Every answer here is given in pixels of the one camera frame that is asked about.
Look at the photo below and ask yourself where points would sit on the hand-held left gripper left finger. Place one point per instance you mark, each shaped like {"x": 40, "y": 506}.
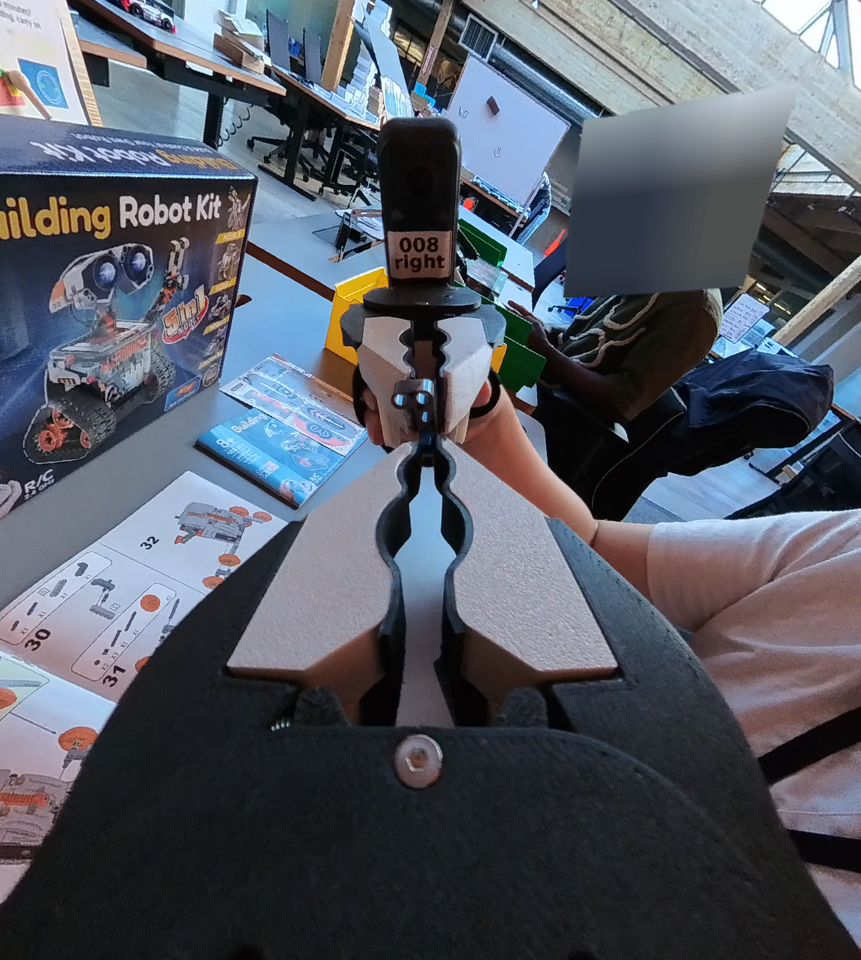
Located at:
{"x": 310, "y": 600}

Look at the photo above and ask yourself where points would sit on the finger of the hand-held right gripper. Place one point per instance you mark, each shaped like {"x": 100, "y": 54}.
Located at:
{"x": 382, "y": 360}
{"x": 468, "y": 360}

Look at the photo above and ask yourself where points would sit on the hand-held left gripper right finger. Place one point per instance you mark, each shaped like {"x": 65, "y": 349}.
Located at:
{"x": 535, "y": 600}

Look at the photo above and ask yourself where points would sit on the grey connector piece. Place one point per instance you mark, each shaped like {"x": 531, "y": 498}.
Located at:
{"x": 412, "y": 390}

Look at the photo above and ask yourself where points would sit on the person's right forearm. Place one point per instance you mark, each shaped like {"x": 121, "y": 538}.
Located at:
{"x": 625, "y": 562}

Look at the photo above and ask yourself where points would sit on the grey desk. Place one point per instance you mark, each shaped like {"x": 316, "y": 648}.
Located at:
{"x": 175, "y": 450}

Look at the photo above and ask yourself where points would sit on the wooden top desk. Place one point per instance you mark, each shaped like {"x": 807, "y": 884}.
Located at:
{"x": 175, "y": 52}

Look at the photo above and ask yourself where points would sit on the person's right hand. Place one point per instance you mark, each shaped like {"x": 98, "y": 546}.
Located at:
{"x": 509, "y": 442}

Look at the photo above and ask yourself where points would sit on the yellow storage bin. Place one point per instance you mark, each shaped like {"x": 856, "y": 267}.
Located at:
{"x": 352, "y": 315}

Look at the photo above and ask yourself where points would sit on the green storage bin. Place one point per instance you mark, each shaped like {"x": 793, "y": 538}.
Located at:
{"x": 483, "y": 244}
{"x": 524, "y": 360}

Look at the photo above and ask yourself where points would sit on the whiteboard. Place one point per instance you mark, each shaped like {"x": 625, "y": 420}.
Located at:
{"x": 505, "y": 135}

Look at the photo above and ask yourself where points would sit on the printed sticker sheet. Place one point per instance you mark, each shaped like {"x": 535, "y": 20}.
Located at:
{"x": 288, "y": 394}

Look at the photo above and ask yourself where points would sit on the small blue booklet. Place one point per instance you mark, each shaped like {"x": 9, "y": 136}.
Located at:
{"x": 273, "y": 457}

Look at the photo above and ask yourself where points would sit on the black monitor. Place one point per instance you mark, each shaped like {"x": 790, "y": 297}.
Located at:
{"x": 313, "y": 56}
{"x": 277, "y": 41}

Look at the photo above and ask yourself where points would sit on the open instruction booklet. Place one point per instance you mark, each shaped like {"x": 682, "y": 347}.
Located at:
{"x": 63, "y": 637}

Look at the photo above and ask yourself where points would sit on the white t-shirt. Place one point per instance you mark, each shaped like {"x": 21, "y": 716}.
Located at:
{"x": 813, "y": 600}

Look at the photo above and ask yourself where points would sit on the white paper notice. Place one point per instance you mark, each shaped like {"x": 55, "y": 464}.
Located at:
{"x": 744, "y": 319}

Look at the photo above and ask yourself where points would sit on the dark blue jacket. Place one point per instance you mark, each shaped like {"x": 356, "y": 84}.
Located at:
{"x": 753, "y": 412}

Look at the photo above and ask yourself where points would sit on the robot kit box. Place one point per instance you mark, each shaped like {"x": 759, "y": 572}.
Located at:
{"x": 100, "y": 262}

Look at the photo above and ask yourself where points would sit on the toy car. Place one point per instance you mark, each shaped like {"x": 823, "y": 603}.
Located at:
{"x": 147, "y": 11}

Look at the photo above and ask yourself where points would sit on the colourful printed sign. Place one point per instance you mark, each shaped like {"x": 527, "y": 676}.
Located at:
{"x": 10, "y": 60}

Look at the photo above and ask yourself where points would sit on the skylight window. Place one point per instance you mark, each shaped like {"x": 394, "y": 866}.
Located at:
{"x": 850, "y": 45}

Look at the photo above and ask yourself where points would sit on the wooden post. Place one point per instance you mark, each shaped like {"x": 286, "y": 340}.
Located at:
{"x": 843, "y": 281}

